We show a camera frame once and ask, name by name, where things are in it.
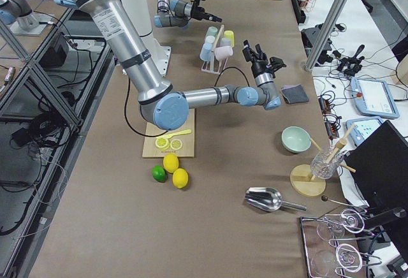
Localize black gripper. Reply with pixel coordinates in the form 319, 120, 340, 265
190, 0, 222, 22
242, 40, 286, 78

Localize green plastic cup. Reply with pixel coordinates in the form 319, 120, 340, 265
205, 26, 218, 38

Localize pink plastic cup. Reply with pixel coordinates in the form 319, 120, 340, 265
214, 47, 233, 61

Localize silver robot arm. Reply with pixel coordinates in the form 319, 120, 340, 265
54, 0, 284, 131
154, 0, 222, 27

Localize white plastic cup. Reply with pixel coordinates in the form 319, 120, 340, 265
205, 35, 215, 45

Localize yellow plastic cup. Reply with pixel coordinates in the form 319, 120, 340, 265
223, 30, 235, 48

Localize grey plastic cup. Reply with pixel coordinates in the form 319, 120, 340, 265
219, 37, 231, 47

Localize blue plastic cup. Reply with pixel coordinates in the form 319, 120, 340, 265
200, 42, 212, 62

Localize grey cloth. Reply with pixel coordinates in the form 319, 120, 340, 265
280, 84, 309, 104

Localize green bowl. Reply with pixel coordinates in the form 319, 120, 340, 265
281, 126, 311, 154

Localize black handheld controller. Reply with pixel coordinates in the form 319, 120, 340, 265
333, 44, 365, 77

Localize yellow plastic knife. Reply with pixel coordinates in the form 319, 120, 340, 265
162, 129, 192, 139

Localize wooden cutting board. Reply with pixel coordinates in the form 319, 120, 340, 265
142, 109, 195, 158

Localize lemon slice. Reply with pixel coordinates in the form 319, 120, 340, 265
155, 138, 170, 150
170, 139, 183, 150

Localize blue teach pendant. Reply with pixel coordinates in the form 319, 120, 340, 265
350, 77, 400, 119
346, 116, 384, 146

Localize glass mug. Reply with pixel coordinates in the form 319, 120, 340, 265
310, 148, 344, 180

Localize wooden mug tree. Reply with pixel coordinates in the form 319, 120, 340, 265
290, 123, 356, 197

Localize yellow lemon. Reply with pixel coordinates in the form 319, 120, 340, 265
163, 154, 179, 173
172, 168, 189, 189

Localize metal scoop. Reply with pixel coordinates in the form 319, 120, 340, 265
245, 187, 307, 212

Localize green lime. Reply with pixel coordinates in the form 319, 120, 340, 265
152, 165, 167, 182

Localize white wire cup holder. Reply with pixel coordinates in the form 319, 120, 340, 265
201, 24, 233, 75

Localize aluminium frame post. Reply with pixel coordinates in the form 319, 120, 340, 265
304, 0, 347, 72

